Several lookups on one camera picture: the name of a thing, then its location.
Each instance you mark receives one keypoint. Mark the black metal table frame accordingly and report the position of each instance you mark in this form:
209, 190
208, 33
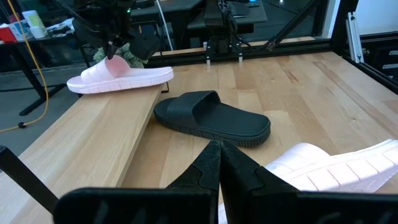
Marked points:
295, 49

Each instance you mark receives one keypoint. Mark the wooden shelf with black frame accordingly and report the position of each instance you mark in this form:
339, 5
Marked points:
93, 140

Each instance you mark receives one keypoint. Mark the red box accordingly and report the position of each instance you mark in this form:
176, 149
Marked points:
7, 35

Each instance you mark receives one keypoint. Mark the white cup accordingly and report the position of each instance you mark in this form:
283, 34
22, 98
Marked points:
38, 32

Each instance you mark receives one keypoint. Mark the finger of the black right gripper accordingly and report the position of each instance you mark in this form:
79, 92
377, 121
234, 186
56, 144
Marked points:
112, 49

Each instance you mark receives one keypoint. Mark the green and white container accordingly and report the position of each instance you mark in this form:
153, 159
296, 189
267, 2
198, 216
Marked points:
34, 19

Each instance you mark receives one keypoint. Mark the black slide sandal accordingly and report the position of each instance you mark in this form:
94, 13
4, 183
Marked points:
224, 121

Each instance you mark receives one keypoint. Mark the silver aluminium bracket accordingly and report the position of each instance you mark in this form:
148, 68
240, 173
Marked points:
354, 37

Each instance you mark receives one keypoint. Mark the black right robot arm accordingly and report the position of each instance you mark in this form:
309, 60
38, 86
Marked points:
222, 18

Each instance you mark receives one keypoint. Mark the pink slide sandal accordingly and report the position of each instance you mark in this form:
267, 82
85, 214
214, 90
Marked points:
342, 168
124, 81

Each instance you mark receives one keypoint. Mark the black desk frame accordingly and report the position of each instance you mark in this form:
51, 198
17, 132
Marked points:
33, 77

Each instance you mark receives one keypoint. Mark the blue and white box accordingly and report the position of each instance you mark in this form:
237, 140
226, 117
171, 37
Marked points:
20, 29

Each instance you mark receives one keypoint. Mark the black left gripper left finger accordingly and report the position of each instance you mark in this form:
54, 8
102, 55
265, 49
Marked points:
140, 205

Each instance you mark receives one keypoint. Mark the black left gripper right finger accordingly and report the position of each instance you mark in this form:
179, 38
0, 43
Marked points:
280, 208

